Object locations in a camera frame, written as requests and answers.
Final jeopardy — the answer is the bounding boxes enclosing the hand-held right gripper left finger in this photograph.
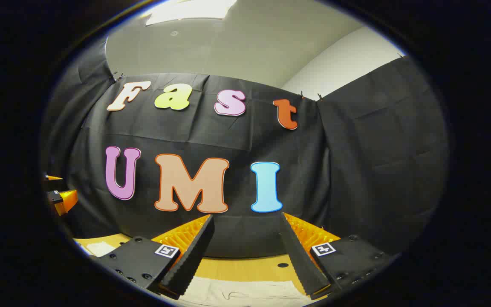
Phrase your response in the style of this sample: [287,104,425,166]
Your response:
[95,214,215,299]

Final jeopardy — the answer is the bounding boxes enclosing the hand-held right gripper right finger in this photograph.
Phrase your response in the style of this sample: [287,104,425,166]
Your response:
[280,212,395,300]

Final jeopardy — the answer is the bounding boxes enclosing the white jeans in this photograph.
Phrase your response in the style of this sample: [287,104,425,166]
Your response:
[84,241,313,307]

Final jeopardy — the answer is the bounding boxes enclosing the black backdrop cloth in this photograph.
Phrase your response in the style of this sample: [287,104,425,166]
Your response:
[41,36,451,258]

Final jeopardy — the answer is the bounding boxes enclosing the ceiling light panel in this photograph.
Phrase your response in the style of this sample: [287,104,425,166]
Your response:
[145,0,237,26]

